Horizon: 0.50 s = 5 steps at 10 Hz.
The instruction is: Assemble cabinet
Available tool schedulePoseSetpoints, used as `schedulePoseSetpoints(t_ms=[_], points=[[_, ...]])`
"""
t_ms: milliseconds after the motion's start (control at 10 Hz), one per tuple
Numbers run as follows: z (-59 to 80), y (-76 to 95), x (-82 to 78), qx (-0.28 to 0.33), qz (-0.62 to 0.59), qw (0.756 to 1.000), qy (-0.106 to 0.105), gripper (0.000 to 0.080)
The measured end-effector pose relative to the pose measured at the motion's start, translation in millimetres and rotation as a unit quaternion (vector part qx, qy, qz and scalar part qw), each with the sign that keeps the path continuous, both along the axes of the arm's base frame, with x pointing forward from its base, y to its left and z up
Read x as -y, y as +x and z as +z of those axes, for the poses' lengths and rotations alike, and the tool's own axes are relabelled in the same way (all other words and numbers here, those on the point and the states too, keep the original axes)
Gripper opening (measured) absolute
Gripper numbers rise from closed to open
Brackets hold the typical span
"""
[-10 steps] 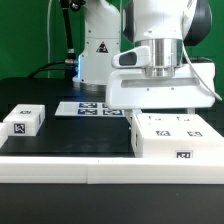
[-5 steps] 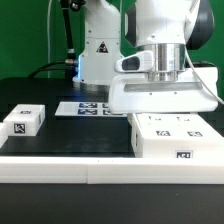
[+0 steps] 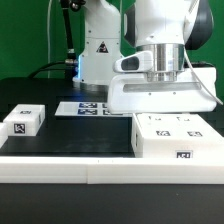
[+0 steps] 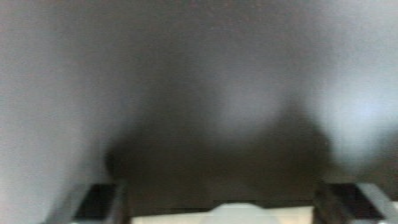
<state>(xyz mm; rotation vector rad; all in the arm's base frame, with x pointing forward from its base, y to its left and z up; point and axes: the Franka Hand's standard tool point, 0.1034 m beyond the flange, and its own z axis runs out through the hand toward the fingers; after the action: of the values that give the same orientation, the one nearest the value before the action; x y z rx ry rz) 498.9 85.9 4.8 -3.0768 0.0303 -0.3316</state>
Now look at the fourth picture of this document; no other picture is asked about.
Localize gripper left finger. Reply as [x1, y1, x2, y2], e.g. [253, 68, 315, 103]
[70, 183, 128, 224]

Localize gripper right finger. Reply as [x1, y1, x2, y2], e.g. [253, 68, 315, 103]
[313, 183, 398, 224]

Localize white cabinet body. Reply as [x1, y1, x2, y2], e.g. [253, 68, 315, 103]
[130, 203, 313, 224]

